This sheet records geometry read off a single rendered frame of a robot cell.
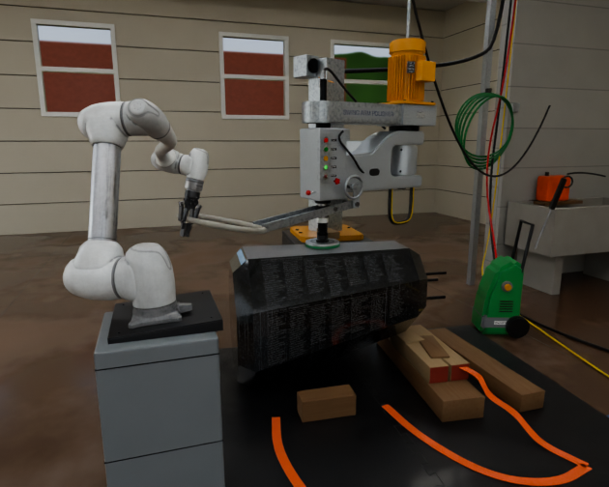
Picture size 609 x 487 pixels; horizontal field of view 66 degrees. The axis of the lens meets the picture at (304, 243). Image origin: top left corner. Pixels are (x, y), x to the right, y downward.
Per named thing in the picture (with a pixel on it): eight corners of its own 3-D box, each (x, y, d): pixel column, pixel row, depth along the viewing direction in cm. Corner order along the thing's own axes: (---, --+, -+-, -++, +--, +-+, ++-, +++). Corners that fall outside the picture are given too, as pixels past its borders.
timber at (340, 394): (302, 422, 247) (302, 402, 244) (297, 411, 258) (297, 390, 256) (356, 415, 254) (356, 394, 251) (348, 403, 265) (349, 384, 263)
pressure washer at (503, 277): (510, 321, 390) (520, 217, 372) (529, 338, 356) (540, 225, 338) (468, 321, 391) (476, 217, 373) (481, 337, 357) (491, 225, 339)
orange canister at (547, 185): (528, 203, 497) (531, 171, 490) (565, 201, 512) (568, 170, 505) (544, 205, 477) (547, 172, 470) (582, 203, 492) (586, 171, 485)
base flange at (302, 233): (289, 231, 390) (289, 225, 389) (345, 228, 400) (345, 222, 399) (302, 243, 343) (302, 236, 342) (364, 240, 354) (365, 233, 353)
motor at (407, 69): (405, 107, 330) (407, 47, 322) (439, 104, 305) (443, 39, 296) (374, 105, 316) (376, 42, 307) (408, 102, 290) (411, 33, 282)
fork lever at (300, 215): (343, 203, 310) (342, 196, 309) (362, 207, 295) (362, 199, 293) (250, 228, 277) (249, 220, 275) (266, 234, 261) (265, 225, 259)
